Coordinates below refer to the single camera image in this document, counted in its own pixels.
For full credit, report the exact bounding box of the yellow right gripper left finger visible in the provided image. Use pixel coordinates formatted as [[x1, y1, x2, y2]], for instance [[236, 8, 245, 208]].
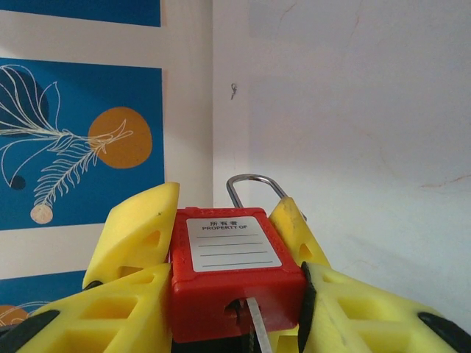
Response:
[[0, 262, 174, 353]]

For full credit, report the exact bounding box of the blue leaf print poster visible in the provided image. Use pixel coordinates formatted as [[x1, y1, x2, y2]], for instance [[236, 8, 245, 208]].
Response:
[[0, 270, 88, 329], [0, 0, 162, 28], [0, 57, 166, 232]]

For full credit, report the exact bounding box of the red safety padlock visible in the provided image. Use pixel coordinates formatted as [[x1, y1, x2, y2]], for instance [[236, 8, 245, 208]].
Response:
[[169, 174, 308, 345]]

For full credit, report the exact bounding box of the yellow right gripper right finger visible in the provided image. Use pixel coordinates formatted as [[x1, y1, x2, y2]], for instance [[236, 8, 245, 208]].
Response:
[[297, 260, 471, 353]]

